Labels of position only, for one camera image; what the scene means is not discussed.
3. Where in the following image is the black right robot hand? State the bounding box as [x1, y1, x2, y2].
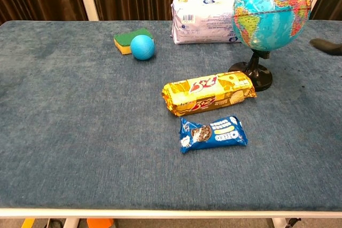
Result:
[309, 38, 342, 56]

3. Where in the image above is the world globe ball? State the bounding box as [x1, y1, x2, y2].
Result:
[232, 0, 313, 52]

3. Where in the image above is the black globe stand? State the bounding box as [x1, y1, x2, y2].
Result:
[228, 49, 274, 92]

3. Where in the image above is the white tissue pack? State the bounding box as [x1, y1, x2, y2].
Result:
[170, 0, 243, 45]

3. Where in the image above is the yellow biscuit pack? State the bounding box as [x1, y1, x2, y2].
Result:
[161, 70, 257, 117]

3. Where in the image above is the blue Oreo cookie pack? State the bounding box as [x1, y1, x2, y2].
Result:
[178, 115, 248, 154]

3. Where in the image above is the white table leg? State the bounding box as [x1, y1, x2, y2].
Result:
[63, 217, 81, 228]
[271, 217, 288, 228]

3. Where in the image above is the blue rubber ball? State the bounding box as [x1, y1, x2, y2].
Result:
[130, 35, 156, 61]

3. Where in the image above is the green and yellow sponge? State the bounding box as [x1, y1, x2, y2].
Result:
[113, 27, 154, 56]

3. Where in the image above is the blue table cloth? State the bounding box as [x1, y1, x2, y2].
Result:
[0, 20, 342, 211]

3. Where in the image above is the orange object under table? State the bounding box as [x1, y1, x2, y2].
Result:
[86, 218, 115, 228]

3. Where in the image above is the white table frame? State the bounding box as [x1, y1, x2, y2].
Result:
[0, 207, 342, 219]

